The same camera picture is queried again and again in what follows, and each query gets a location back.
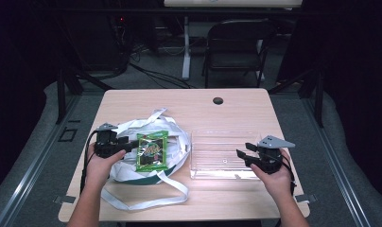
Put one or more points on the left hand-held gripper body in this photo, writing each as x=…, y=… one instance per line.
x=104, y=143

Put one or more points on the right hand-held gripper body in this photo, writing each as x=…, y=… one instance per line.
x=269, y=156

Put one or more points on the green snack packet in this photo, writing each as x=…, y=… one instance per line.
x=152, y=152

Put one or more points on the clear plastic tray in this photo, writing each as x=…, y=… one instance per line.
x=219, y=151

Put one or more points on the white tote bag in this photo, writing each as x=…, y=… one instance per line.
x=176, y=145

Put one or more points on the person's left hand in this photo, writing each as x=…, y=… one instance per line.
x=97, y=170

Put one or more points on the person's right hand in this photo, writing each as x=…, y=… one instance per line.
x=279, y=183

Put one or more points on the grey tape piece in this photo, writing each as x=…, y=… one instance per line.
x=305, y=198
x=65, y=199

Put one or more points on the black metal stand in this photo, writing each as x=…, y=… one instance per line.
x=320, y=97
x=61, y=94

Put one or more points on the black folding chair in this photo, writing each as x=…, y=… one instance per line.
x=236, y=47

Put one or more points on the white desk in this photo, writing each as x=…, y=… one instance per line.
x=186, y=47

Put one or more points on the aluminium floor rail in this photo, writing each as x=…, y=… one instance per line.
x=334, y=164
x=38, y=164

